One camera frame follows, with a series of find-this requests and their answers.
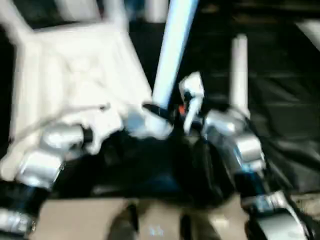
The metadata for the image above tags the white plastic table leg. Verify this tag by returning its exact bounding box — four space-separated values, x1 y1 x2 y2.
150 0 201 108
230 34 251 118
0 0 36 48
102 0 128 33

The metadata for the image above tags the white plastic table top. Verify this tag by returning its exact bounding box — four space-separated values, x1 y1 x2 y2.
0 25 173 181

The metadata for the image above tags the black plastic mat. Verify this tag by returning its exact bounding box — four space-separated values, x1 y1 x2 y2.
0 0 320 201

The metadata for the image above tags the dark right robot foot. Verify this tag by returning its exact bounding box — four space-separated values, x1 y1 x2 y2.
177 212 198 240

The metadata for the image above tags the white board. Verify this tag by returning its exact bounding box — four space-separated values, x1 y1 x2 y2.
295 20 320 48

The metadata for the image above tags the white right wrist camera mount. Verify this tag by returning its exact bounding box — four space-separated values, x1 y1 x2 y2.
177 71 206 135

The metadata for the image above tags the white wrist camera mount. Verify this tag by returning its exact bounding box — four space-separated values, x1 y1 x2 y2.
177 71 206 135
80 107 123 153

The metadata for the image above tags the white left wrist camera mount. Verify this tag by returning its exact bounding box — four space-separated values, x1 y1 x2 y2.
80 107 123 153

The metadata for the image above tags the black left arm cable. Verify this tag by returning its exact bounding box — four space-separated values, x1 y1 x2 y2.
10 104 111 143

